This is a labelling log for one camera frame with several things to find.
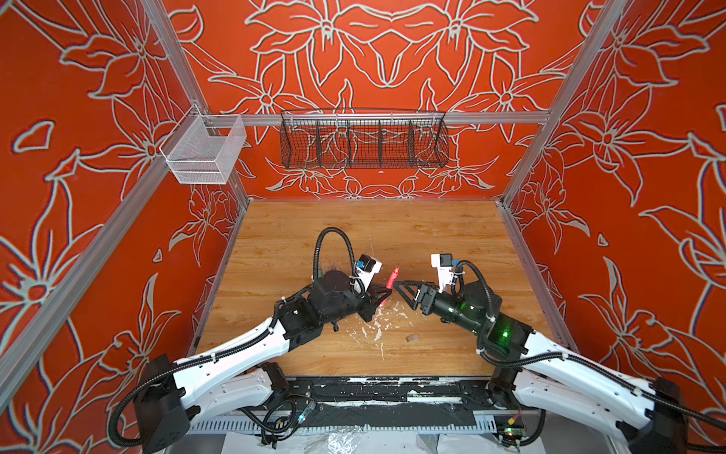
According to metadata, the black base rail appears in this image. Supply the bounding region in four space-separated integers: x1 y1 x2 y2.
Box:
234 375 540 412

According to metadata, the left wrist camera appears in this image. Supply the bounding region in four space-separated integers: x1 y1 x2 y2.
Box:
353 255 382 294

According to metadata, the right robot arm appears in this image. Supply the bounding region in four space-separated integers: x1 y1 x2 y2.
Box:
394 281 725 453

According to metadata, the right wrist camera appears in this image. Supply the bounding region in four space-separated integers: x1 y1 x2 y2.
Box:
431 253 455 292

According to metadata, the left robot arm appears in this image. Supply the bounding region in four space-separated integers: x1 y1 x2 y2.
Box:
107 227 391 453

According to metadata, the black wire basket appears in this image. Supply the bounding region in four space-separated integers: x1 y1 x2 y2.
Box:
279 108 450 170

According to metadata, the red pen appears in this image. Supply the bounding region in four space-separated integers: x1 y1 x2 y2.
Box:
381 267 400 306

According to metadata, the clear plastic bin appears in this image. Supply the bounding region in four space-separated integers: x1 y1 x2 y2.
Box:
160 107 248 185

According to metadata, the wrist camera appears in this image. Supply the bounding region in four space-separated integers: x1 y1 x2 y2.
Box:
431 253 455 292
353 255 382 294

